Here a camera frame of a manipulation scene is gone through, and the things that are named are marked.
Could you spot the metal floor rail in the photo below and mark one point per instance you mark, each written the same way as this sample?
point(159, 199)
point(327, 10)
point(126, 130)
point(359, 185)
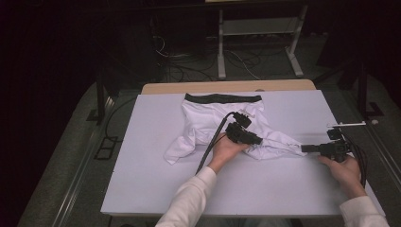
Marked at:
point(78, 176)

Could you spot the person's left hand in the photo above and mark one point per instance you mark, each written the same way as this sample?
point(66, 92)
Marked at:
point(225, 151)

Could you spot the white metal stand frame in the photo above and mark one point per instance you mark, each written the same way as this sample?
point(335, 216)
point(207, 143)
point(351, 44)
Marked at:
point(220, 47)

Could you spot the white boxer shorts black waistband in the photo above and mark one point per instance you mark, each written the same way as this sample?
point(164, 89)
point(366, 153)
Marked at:
point(205, 119)

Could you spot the person's right hand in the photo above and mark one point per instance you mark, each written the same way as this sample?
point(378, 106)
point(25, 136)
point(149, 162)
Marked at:
point(345, 173)

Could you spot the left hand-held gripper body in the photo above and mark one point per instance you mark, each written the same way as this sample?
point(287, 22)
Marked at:
point(238, 134)

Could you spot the light wooden table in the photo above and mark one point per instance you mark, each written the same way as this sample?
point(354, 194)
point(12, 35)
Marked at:
point(220, 86)

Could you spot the black rectangular floor frame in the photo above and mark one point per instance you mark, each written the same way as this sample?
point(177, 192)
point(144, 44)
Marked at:
point(107, 147)

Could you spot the black metal stand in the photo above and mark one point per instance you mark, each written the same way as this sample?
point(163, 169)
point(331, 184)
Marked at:
point(102, 94)
point(362, 91)

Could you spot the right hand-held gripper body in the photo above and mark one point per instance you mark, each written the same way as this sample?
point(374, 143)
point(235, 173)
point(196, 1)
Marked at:
point(337, 149)

